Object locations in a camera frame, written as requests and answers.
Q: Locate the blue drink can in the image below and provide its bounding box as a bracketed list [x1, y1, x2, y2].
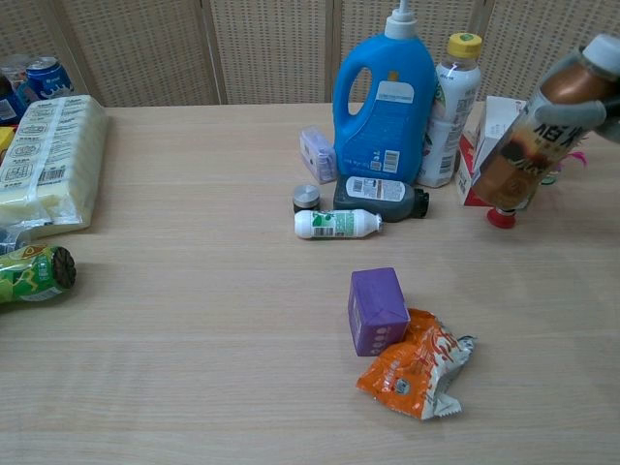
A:
[24, 56, 75, 101]

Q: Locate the green label drink bottle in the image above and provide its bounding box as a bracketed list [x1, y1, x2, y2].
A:
[0, 243, 78, 307]

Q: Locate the small jar silver lid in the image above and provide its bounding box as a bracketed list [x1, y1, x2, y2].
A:
[291, 183, 324, 215]

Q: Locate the white bottle yellow cap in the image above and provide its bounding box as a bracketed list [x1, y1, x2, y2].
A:
[418, 31, 483, 189]

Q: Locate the white bottle green print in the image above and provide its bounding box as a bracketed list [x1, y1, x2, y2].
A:
[293, 208, 385, 240]

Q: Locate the colourful feather shuttlecock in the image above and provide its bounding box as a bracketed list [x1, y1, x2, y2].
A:
[485, 147, 590, 230]

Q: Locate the blue detergent pump bottle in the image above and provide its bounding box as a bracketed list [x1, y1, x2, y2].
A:
[332, 0, 438, 183]

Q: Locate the clear glass cup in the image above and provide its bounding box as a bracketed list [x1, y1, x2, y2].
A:
[0, 52, 31, 81]

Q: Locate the dark grey bottle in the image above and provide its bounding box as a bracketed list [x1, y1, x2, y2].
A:
[332, 174, 432, 224]

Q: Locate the white cardboard box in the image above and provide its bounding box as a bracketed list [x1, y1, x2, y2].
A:
[471, 94, 530, 171]

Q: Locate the small lavender box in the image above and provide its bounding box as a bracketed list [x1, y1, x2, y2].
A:
[297, 125, 337, 185]

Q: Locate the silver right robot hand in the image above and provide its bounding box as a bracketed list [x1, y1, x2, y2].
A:
[534, 46, 620, 140]

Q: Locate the orange snack bag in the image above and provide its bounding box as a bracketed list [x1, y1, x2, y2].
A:
[355, 306, 479, 422]

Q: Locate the brown tea bottle white cap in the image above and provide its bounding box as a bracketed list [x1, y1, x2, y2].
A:
[470, 33, 620, 212]

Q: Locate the red and white carton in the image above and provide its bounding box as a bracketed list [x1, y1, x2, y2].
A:
[453, 132, 491, 209]

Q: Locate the large white tissue pack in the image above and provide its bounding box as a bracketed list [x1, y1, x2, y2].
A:
[0, 93, 109, 230]

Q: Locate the woven folding screen panel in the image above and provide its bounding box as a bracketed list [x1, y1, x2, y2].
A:
[477, 0, 620, 101]
[0, 0, 62, 62]
[332, 0, 485, 104]
[211, 0, 340, 106]
[55, 0, 220, 109]

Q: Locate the purple small carton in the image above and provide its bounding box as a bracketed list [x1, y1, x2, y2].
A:
[347, 266, 413, 358]

